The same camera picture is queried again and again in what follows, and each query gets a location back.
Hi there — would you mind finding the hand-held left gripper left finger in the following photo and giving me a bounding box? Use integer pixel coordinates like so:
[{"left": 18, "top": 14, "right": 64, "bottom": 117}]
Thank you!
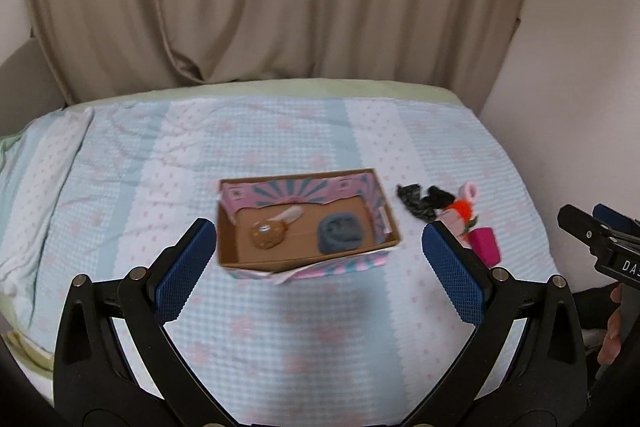
[{"left": 52, "top": 218, "right": 238, "bottom": 427}]

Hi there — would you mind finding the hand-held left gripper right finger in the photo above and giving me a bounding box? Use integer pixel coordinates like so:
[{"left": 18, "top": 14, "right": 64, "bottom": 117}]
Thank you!
[{"left": 402, "top": 221, "right": 589, "bottom": 427}]

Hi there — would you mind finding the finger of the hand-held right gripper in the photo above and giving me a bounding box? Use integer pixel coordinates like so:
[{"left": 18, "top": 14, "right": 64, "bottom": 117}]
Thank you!
[
  {"left": 593, "top": 203, "right": 640, "bottom": 234},
  {"left": 557, "top": 204, "right": 640, "bottom": 259}
]

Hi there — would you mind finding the magenta sponge block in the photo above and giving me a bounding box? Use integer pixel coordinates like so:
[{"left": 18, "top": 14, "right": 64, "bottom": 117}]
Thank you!
[{"left": 467, "top": 228, "right": 501, "bottom": 267}]

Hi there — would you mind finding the pink striped soft toy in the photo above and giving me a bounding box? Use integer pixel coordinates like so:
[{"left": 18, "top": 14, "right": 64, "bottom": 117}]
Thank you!
[{"left": 442, "top": 212, "right": 470, "bottom": 239}]

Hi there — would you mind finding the orange pompom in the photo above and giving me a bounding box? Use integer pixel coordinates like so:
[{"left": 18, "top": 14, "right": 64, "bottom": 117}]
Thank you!
[{"left": 446, "top": 200, "right": 474, "bottom": 222}]

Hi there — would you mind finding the black fluffy scrunchie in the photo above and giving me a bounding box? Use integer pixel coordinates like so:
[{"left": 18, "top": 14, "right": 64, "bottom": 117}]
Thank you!
[{"left": 423, "top": 186, "right": 457, "bottom": 214}]

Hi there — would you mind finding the black lace scrunchie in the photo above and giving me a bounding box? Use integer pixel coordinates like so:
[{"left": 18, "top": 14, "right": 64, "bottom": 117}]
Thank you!
[{"left": 396, "top": 183, "right": 429, "bottom": 222}]

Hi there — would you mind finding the pink printed cardboard box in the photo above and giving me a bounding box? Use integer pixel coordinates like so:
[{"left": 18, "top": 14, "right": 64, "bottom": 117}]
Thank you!
[{"left": 216, "top": 167, "right": 402, "bottom": 284}]

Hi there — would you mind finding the grey round soft toy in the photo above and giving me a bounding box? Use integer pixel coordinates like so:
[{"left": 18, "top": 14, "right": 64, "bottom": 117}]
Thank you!
[{"left": 318, "top": 212, "right": 364, "bottom": 255}]

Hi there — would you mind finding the white soft strip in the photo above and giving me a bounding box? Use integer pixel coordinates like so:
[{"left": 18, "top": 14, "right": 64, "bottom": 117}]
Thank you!
[{"left": 270, "top": 206, "right": 306, "bottom": 225}]

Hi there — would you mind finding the person's right hand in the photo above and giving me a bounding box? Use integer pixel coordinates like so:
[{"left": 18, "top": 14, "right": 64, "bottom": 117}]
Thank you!
[{"left": 597, "top": 283, "right": 625, "bottom": 366}]

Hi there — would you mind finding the person's dark trouser leg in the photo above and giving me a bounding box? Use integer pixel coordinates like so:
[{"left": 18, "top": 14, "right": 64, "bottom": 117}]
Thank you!
[{"left": 570, "top": 285, "right": 622, "bottom": 349}]

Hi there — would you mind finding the brown round plush cookie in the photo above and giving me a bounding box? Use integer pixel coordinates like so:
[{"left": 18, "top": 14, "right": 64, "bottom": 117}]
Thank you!
[{"left": 249, "top": 221, "right": 288, "bottom": 250}]

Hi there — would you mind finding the blue pink patterned blanket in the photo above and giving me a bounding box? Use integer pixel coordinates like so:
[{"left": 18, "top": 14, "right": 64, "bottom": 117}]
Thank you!
[{"left": 0, "top": 99, "right": 554, "bottom": 427}]

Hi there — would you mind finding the light green bed sheet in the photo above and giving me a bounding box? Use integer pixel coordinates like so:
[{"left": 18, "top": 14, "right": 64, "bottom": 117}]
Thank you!
[{"left": 0, "top": 78, "right": 482, "bottom": 373}]

